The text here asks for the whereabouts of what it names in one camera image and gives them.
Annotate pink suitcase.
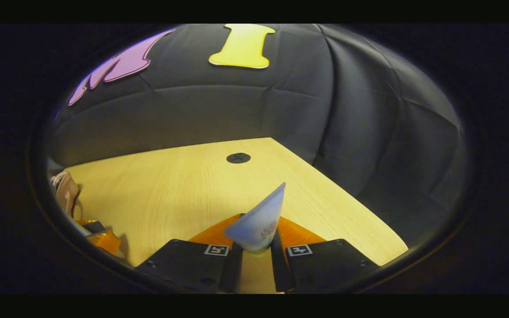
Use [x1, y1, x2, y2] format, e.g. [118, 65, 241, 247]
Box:
[50, 171, 80, 219]

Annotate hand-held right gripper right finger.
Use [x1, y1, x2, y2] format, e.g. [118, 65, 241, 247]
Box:
[271, 216, 379, 293]

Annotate white skin care tube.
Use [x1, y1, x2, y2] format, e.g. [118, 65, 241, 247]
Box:
[224, 182, 286, 252]

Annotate black backdrop cloth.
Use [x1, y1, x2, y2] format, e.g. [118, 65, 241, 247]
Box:
[47, 24, 474, 248]

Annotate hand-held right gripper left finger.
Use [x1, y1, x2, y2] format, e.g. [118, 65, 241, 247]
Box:
[136, 214, 244, 294]

